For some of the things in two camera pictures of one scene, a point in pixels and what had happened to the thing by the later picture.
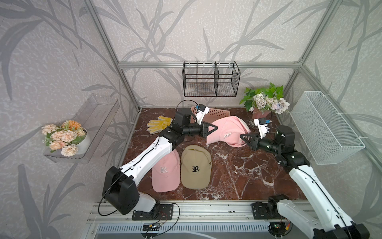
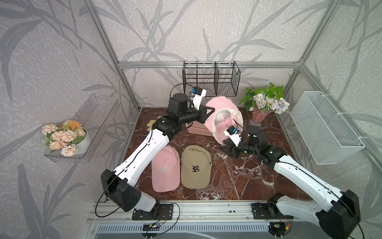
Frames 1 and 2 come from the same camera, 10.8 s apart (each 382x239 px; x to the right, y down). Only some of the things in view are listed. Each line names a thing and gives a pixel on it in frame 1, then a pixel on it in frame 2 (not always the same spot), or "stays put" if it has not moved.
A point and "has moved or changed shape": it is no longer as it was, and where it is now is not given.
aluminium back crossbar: [212, 65] stays put
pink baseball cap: [230, 129] has moved or changed shape
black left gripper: [204, 131] -> [202, 115]
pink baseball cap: [166, 174] stays put
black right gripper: [254, 146] -> [232, 149]
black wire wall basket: [211, 79] stays put
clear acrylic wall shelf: [97, 115] stays put
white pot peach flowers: [69, 137] stays put
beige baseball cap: [196, 167] stays put
